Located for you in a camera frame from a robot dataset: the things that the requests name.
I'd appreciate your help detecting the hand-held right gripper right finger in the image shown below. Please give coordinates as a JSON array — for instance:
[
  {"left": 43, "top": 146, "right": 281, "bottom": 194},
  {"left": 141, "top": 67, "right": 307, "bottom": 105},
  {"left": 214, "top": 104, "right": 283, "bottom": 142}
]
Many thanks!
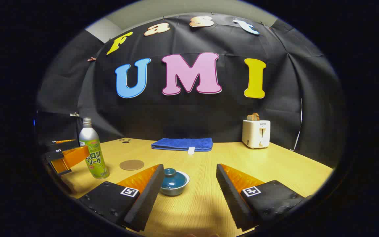
[{"left": 216, "top": 164, "right": 308, "bottom": 232}]

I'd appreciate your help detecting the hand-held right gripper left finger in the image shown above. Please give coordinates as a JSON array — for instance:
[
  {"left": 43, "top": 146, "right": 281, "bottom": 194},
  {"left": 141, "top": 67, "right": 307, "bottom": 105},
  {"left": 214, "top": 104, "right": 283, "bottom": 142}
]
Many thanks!
[{"left": 78, "top": 164, "right": 165, "bottom": 232}]

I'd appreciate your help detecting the silver green water bottle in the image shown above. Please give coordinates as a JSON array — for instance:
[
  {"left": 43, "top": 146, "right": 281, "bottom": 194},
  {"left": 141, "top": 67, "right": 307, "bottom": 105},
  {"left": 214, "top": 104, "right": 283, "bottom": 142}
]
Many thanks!
[{"left": 79, "top": 118, "right": 110, "bottom": 180}]

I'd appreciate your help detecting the teal teacup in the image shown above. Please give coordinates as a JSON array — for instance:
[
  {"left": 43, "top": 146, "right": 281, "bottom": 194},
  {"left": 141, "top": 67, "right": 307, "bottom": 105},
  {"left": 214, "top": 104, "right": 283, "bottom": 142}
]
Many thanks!
[{"left": 159, "top": 171, "right": 190, "bottom": 197}]

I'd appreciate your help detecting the teal teacup lid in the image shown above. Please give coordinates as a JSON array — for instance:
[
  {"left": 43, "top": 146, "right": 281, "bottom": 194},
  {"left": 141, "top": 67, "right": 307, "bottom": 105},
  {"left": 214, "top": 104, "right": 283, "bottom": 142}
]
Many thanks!
[{"left": 161, "top": 168, "right": 187, "bottom": 190}]

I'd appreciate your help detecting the round brown coaster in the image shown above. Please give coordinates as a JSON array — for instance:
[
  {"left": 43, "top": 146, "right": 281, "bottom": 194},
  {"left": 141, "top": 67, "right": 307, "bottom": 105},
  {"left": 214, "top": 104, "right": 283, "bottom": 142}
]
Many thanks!
[{"left": 119, "top": 160, "right": 145, "bottom": 171}]

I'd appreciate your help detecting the folded blue towel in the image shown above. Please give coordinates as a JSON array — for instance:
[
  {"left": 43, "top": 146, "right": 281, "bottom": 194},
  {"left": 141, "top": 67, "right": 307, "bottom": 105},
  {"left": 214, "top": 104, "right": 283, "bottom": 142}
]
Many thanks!
[{"left": 151, "top": 138, "right": 214, "bottom": 154}]

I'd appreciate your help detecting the white toaster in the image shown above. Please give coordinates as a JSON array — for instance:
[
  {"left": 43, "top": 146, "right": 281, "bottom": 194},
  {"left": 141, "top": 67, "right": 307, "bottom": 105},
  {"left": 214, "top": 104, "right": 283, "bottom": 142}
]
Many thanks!
[{"left": 241, "top": 119, "right": 271, "bottom": 149}]

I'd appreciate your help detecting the black backdrop cloth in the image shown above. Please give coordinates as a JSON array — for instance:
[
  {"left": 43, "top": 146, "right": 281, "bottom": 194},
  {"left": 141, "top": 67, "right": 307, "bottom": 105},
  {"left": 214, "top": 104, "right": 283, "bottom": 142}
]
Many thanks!
[{"left": 36, "top": 13, "right": 344, "bottom": 168}]

